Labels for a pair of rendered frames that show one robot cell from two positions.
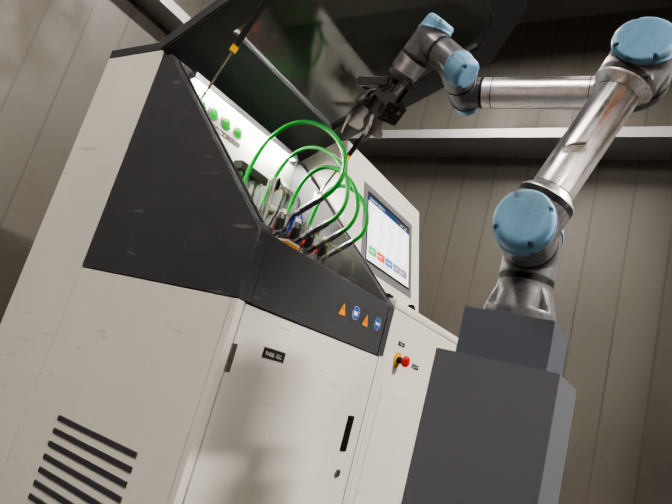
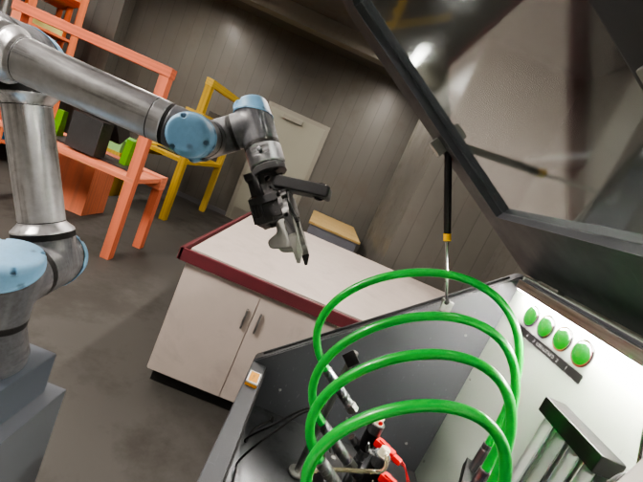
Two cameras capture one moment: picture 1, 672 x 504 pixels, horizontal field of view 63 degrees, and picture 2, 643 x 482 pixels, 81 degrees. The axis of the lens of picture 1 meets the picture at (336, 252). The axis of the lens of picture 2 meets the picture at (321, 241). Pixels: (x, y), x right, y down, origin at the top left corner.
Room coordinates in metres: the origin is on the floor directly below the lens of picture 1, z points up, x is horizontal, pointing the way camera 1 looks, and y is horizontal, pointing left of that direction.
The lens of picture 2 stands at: (1.97, -0.38, 1.49)
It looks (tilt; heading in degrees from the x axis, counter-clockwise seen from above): 10 degrees down; 144
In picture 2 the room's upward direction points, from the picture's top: 24 degrees clockwise
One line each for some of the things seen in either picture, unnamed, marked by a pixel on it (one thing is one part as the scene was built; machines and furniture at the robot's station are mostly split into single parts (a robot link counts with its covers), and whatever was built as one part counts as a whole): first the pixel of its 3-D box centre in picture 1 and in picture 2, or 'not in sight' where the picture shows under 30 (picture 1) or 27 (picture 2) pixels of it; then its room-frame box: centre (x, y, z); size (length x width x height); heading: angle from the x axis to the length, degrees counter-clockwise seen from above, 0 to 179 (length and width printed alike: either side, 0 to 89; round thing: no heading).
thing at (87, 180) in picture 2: not in sight; (101, 141); (-2.35, -0.12, 0.87); 1.40 x 1.19 x 1.73; 58
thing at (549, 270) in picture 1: (531, 248); (3, 280); (1.15, -0.41, 1.07); 0.13 x 0.12 x 0.14; 152
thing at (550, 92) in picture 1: (549, 93); (78, 84); (1.17, -0.39, 1.46); 0.49 x 0.11 x 0.12; 62
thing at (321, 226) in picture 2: not in sight; (323, 247); (-2.61, 3.10, 0.39); 1.46 x 0.75 x 0.78; 147
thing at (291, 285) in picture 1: (326, 302); (212, 476); (1.46, -0.01, 0.87); 0.62 x 0.04 x 0.16; 145
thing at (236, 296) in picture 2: not in sight; (340, 325); (-0.08, 1.65, 0.42); 2.23 x 1.89 x 0.84; 57
